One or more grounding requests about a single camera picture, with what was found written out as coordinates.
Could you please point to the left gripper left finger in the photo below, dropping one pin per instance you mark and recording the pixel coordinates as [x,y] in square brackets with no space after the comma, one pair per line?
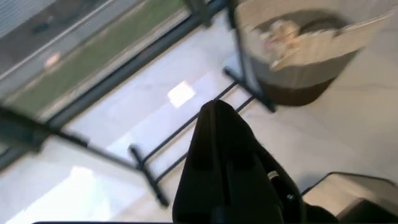
[199,186]

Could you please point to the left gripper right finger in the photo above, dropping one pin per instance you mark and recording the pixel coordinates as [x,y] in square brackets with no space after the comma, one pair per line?
[248,186]

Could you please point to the black clothes rack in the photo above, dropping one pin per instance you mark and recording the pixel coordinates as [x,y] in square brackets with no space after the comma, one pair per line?
[149,177]

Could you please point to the white laundry basket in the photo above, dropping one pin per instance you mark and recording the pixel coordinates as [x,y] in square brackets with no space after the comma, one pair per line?
[298,81]

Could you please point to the window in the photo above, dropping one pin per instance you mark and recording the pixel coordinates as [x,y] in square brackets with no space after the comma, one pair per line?
[140,59]

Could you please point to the cream printed garment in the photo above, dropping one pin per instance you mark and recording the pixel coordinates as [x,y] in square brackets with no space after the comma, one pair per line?
[283,37]

